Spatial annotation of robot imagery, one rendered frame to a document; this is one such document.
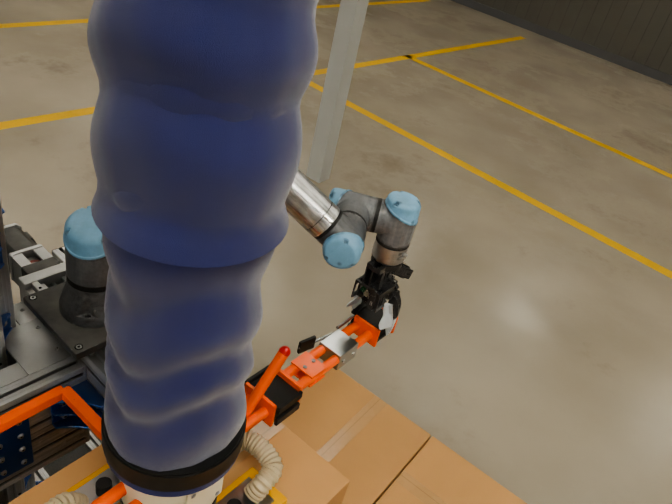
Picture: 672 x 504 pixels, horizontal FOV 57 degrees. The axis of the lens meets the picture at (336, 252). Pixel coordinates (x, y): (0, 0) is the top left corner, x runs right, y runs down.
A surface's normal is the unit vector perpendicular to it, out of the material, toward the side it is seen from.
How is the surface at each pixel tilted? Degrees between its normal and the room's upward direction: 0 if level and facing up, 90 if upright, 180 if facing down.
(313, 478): 0
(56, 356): 0
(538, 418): 0
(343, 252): 90
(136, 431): 74
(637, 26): 90
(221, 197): 96
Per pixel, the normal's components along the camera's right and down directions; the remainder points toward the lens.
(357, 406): 0.20, -0.80
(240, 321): 0.74, 0.34
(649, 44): -0.65, 0.32
